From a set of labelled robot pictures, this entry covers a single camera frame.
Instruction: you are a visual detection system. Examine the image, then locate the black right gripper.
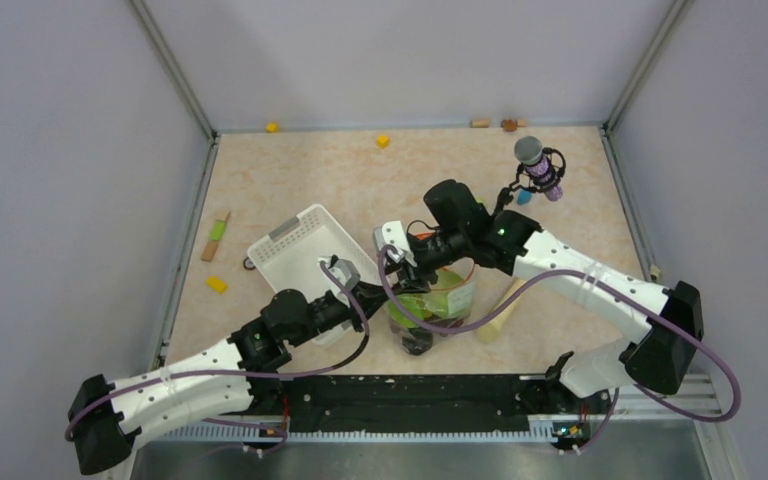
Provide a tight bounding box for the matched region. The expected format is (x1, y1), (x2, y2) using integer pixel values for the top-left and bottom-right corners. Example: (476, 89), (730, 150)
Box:
(382, 227), (468, 297)

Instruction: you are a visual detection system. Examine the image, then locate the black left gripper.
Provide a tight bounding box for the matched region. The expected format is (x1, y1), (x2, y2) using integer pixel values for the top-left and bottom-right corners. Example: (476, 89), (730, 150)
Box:
(289, 280), (390, 347)

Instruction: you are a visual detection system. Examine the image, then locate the green pepper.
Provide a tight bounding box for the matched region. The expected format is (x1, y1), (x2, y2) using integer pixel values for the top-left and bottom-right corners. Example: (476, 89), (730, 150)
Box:
(386, 294), (440, 329)

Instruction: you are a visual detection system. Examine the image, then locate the pale green cabbage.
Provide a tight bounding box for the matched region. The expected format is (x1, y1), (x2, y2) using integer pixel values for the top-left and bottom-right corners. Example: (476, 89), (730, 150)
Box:
(430, 267), (475, 318)

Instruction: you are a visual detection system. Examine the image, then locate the clear zip bag orange zipper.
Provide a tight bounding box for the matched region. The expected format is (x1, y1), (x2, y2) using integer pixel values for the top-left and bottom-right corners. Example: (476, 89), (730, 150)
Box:
(386, 258), (476, 356)

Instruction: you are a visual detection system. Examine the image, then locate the white plastic basket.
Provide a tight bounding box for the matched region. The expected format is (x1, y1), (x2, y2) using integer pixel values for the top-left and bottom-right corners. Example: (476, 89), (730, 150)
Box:
(247, 204), (380, 346)

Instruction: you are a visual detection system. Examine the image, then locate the microphone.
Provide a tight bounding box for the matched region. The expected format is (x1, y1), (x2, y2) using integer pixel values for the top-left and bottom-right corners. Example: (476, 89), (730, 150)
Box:
(496, 136), (567, 210)

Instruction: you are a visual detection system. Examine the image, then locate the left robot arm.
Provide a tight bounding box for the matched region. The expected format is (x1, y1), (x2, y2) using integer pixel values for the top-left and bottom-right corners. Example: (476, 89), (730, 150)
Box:
(65, 282), (388, 476)

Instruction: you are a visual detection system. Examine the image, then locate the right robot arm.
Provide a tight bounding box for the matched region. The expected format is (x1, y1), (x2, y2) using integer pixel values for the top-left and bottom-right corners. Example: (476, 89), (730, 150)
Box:
(373, 179), (703, 412)

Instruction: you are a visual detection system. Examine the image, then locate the blue toy block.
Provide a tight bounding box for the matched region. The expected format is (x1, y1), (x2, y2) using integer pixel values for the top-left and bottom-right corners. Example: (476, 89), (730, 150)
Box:
(516, 190), (533, 205)

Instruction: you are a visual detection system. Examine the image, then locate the yellow cube on table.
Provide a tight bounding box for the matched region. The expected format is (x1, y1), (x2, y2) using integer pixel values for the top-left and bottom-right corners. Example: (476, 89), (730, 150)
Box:
(376, 135), (390, 149)

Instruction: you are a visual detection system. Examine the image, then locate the yellow block left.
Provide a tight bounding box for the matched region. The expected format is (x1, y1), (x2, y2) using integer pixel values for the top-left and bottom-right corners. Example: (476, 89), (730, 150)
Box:
(205, 276), (228, 294)

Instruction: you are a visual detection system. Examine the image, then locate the green and wood stick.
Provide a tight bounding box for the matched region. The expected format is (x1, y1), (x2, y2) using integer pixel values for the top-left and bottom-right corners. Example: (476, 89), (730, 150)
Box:
(200, 209), (232, 263)

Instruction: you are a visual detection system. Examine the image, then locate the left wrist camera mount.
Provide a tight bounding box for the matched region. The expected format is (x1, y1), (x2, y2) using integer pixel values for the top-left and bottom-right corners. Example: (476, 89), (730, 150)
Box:
(318, 255), (361, 290)

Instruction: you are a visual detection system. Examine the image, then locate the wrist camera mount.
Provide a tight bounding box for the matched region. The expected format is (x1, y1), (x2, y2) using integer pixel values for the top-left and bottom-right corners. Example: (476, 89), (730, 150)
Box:
(373, 220), (417, 267)
(318, 255), (361, 290)

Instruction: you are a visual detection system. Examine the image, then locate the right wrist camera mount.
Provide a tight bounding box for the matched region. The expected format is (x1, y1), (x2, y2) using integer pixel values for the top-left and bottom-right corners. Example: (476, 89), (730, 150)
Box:
(373, 220), (417, 267)

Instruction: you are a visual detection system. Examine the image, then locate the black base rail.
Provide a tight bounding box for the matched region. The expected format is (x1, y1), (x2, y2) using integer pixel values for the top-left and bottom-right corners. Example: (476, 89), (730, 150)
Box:
(218, 374), (571, 439)

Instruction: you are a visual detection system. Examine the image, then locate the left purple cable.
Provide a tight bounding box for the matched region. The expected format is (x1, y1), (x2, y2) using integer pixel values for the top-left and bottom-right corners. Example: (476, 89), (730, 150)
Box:
(64, 259), (372, 458)

